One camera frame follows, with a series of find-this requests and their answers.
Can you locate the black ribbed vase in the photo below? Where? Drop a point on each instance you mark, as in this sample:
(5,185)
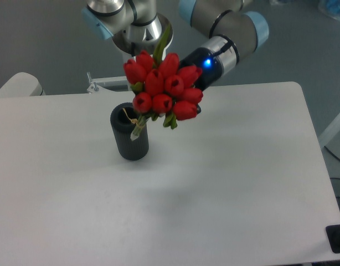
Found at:
(128,147)

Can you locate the white furniture piece right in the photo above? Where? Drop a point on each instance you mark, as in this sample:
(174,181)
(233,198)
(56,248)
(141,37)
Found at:
(330,132)

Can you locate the blue plastic bag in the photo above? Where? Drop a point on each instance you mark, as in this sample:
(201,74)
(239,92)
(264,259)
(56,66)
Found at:
(330,8)

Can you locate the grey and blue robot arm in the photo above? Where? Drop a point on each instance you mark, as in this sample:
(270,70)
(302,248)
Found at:
(231,35)

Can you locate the red tulip bouquet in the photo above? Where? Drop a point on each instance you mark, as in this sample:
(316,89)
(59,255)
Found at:
(168,92)

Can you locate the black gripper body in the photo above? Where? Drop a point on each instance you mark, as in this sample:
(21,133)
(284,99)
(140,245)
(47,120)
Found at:
(208,62)

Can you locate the black box at table edge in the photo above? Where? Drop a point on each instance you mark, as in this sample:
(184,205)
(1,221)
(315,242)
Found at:
(333,234)

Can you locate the white rounded chair part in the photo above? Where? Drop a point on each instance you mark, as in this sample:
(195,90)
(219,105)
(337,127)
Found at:
(21,85)

